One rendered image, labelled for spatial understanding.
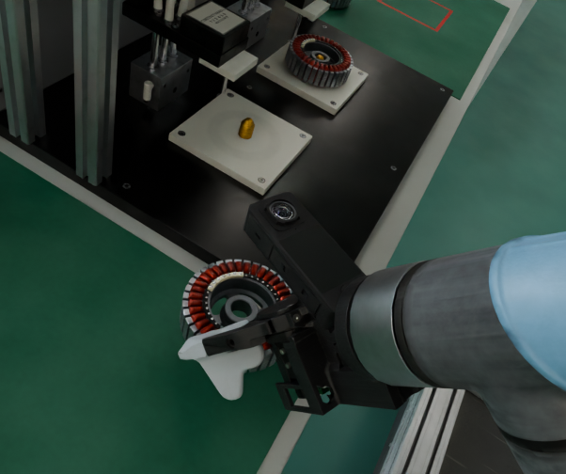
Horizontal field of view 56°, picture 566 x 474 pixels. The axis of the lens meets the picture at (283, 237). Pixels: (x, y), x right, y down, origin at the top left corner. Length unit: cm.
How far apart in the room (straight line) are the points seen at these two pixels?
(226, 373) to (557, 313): 29
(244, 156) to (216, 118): 8
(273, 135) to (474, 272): 54
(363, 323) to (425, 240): 164
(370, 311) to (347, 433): 113
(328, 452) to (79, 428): 95
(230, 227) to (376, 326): 36
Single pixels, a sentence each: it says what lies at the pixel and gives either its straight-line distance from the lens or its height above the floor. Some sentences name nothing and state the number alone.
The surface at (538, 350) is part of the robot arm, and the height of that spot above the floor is 108.
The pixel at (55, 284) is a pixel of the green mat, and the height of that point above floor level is 75.
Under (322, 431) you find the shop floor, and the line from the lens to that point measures 142.
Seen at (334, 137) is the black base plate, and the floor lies 77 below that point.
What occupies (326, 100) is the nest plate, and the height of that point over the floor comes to 78.
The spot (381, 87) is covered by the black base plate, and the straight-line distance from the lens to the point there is 100.
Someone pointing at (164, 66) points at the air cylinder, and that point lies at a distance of 78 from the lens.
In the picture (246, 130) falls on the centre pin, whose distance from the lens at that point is 74.
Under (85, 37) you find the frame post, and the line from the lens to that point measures 56.
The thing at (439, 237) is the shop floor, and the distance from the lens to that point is 200.
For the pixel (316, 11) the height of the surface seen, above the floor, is 88.
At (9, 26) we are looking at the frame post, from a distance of 63.
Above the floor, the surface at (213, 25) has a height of 92.
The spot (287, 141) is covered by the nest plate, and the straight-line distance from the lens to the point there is 77.
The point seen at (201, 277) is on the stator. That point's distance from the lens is 51.
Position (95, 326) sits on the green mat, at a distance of 57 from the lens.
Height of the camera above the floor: 125
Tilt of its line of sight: 47 degrees down
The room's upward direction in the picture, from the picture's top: 23 degrees clockwise
